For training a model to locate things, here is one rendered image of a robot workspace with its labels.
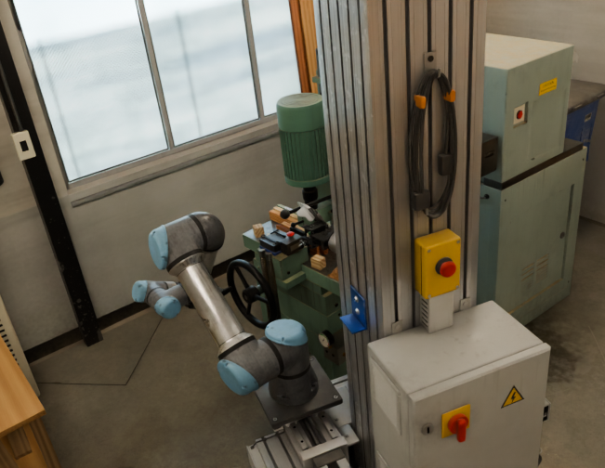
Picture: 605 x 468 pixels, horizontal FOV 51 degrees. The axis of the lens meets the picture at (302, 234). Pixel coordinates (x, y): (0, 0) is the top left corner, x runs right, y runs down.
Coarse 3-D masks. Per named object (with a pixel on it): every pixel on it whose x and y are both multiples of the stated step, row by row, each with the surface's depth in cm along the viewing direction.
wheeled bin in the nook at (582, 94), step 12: (576, 84) 363; (588, 84) 362; (600, 84) 362; (576, 96) 349; (588, 96) 351; (600, 96) 355; (576, 108) 342; (588, 108) 361; (576, 120) 358; (588, 120) 367; (576, 132) 364; (588, 132) 374; (588, 144) 378
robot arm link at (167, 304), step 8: (160, 288) 219; (176, 288) 218; (152, 296) 216; (160, 296) 214; (168, 296) 214; (176, 296) 216; (184, 296) 217; (152, 304) 215; (160, 304) 212; (168, 304) 212; (176, 304) 213; (184, 304) 219; (160, 312) 212; (168, 312) 213; (176, 312) 215
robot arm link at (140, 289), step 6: (138, 282) 220; (144, 282) 220; (150, 282) 222; (156, 282) 224; (162, 282) 225; (138, 288) 219; (144, 288) 219; (150, 288) 219; (168, 288) 225; (132, 294) 222; (138, 294) 218; (144, 294) 218; (138, 300) 219; (144, 300) 220
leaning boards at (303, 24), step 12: (288, 0) 356; (300, 0) 355; (312, 0) 360; (300, 12) 359; (312, 12) 362; (300, 24) 363; (312, 24) 365; (300, 36) 366; (312, 36) 367; (300, 48) 368; (312, 48) 369; (300, 60) 371; (312, 60) 372; (300, 72) 373; (312, 72) 374; (300, 84) 377; (312, 84) 377
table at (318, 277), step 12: (264, 228) 266; (276, 228) 264; (252, 240) 259; (336, 264) 236; (300, 276) 237; (312, 276) 236; (324, 276) 230; (288, 288) 235; (324, 288) 233; (336, 288) 227
